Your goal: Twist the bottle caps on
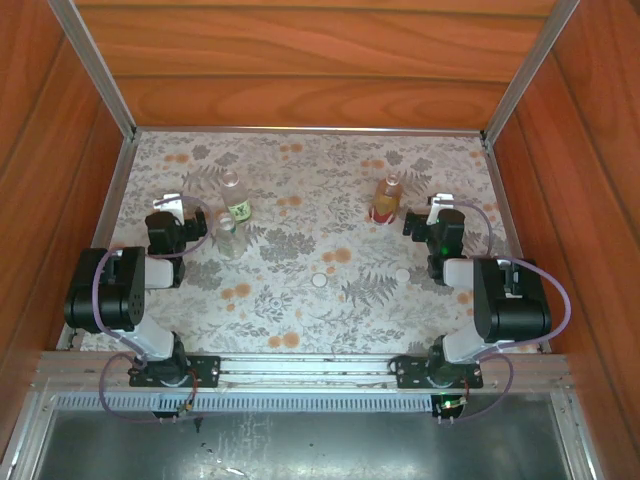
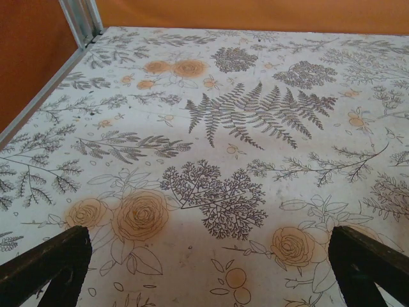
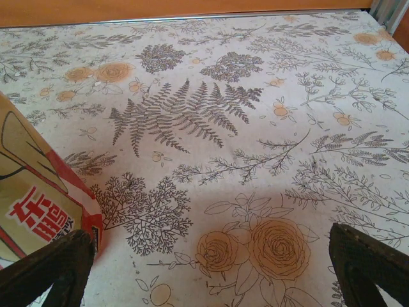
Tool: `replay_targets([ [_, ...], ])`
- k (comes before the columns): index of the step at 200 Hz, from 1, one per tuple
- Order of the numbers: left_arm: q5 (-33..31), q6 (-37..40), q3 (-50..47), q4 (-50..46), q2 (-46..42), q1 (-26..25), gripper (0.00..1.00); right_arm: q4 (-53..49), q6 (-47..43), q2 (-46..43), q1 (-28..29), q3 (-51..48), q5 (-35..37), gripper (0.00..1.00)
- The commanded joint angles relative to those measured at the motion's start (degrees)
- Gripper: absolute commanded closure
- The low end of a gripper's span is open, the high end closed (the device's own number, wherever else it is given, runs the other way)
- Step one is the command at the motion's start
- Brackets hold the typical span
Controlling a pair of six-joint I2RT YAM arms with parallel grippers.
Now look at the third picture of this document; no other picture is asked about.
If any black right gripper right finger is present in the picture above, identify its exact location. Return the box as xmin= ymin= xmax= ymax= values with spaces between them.
xmin=328 ymin=223 xmax=409 ymax=307

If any aluminium frame post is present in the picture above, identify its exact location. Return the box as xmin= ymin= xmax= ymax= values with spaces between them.
xmin=367 ymin=0 xmax=409 ymax=35

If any aluminium frame rail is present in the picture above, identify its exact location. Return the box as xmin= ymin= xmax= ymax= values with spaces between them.
xmin=0 ymin=8 xmax=373 ymax=29

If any floral print tablecloth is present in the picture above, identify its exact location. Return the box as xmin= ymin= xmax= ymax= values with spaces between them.
xmin=0 ymin=11 xmax=409 ymax=307

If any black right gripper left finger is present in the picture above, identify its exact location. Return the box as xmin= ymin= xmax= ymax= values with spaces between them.
xmin=0 ymin=230 xmax=96 ymax=307

